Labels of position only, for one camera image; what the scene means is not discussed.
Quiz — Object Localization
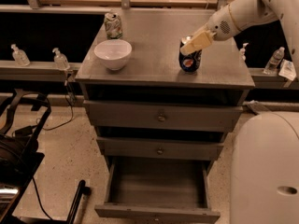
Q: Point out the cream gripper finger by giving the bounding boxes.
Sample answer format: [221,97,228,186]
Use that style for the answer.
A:
[180,31,215,55]
[192,23,208,36]

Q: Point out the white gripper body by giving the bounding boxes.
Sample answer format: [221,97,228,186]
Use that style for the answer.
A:
[206,5,240,41]

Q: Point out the blue pepsi can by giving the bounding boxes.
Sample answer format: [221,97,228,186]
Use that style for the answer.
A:
[178,35,203,74]

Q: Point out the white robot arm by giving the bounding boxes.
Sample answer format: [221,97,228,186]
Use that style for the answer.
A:
[180,0,299,224]

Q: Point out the grey top drawer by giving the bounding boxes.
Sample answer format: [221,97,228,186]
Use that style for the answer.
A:
[83,100,242,133]

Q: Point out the green crushed soda can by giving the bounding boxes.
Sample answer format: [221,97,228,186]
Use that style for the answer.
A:
[104,12,122,39]

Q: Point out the grey drawer cabinet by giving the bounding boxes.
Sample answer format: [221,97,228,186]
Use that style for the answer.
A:
[75,8,256,224]

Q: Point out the grey middle drawer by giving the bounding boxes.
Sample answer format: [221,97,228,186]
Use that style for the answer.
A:
[97,137,223,161]

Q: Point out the grey open bottom drawer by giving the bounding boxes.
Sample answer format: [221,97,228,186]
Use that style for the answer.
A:
[94,156,221,224]

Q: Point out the small pump bottle right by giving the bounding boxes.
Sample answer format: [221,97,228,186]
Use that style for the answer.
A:
[239,43,249,61]

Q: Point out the clear water bottle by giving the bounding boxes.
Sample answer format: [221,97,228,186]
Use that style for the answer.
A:
[263,47,285,74]

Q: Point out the white plastic packet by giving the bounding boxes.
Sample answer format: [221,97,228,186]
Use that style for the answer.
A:
[278,59,297,81]

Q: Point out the flat packet on floor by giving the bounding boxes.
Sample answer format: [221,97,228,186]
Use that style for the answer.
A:
[247,101,270,115]

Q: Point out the white bowl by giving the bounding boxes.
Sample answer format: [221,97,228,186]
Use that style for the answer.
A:
[93,39,132,70]

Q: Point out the clear sanitizer bottle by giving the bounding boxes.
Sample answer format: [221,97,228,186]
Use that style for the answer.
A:
[52,48,70,70]
[11,44,30,66]

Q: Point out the clear sanitizer bottle far left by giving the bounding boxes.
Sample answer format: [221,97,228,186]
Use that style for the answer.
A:
[11,44,30,66]

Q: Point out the black bar lower left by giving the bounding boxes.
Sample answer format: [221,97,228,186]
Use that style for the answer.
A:
[66,180,92,224]

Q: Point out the black cable on floor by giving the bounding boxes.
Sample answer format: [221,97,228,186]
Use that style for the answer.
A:
[36,77,78,133]

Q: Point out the black chair with straps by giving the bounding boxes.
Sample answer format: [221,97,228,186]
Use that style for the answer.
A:
[0,89,51,224]

